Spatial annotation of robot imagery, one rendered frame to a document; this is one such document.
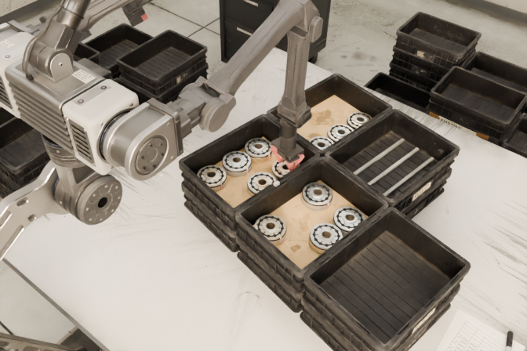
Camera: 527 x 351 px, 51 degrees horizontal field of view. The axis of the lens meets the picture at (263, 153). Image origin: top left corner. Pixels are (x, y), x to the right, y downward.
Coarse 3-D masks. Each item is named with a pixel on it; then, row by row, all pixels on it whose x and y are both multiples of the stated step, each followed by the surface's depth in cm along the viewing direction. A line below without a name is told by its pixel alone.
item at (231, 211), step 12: (252, 120) 202; (228, 132) 196; (192, 156) 188; (180, 168) 185; (300, 168) 184; (192, 180) 182; (276, 180) 180; (264, 192) 176; (228, 204) 172; (240, 204) 172
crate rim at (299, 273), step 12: (336, 168) 185; (288, 180) 180; (372, 192) 177; (252, 204) 172; (384, 204) 174; (240, 216) 169; (252, 228) 166; (360, 228) 166; (264, 240) 162; (276, 252) 159; (324, 252) 160; (288, 264) 157; (312, 264) 157; (300, 276) 155
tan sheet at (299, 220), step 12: (288, 204) 186; (300, 204) 186; (336, 204) 186; (348, 204) 186; (288, 216) 182; (300, 216) 182; (312, 216) 182; (324, 216) 182; (288, 228) 178; (300, 228) 179; (288, 240) 175; (300, 240) 175; (288, 252) 172; (300, 252) 172; (312, 252) 172; (300, 264) 169
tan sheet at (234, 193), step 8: (272, 160) 201; (256, 168) 198; (264, 168) 198; (232, 176) 195; (248, 176) 195; (232, 184) 192; (240, 184) 192; (216, 192) 189; (224, 192) 189; (232, 192) 189; (240, 192) 189; (224, 200) 187; (232, 200) 187; (240, 200) 187
